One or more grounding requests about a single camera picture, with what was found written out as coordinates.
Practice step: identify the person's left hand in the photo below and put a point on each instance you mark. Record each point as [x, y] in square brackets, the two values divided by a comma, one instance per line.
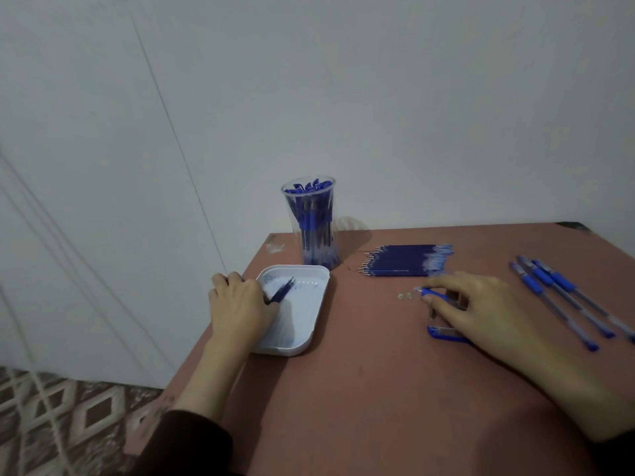
[238, 307]

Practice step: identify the person's right hand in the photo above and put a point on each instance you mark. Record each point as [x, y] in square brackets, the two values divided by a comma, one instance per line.
[496, 312]

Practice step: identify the person's right thumb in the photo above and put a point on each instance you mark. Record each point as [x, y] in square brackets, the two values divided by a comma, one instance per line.
[444, 310]

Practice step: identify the person's left fingers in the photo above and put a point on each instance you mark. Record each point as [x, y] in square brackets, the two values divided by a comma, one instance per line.
[233, 282]

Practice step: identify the clear blue pen barrel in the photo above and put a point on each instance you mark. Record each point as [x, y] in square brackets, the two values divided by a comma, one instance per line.
[444, 334]

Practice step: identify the dark blue pen parts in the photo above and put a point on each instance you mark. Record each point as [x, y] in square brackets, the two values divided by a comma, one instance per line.
[283, 292]

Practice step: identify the person's right forearm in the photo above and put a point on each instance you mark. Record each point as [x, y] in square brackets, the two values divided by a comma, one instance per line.
[580, 386]

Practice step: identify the person's left forearm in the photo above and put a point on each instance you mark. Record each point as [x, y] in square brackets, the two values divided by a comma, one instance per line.
[218, 376]

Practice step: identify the row of blue pen refills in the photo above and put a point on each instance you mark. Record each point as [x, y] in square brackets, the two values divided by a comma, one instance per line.
[407, 261]

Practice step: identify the white plastic tray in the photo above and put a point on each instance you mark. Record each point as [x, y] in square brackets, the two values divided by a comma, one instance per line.
[302, 317]

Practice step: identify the clear plastic cup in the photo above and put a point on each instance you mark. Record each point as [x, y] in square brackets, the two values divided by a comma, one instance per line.
[317, 232]

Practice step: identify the bunch of blue pens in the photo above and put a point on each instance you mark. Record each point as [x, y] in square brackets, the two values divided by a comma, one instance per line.
[313, 220]

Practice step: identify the blue capped pen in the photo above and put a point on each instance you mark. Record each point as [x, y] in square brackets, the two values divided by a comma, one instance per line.
[580, 294]
[563, 294]
[550, 304]

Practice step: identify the dark left sleeve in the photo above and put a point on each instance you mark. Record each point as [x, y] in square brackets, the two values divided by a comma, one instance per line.
[186, 446]

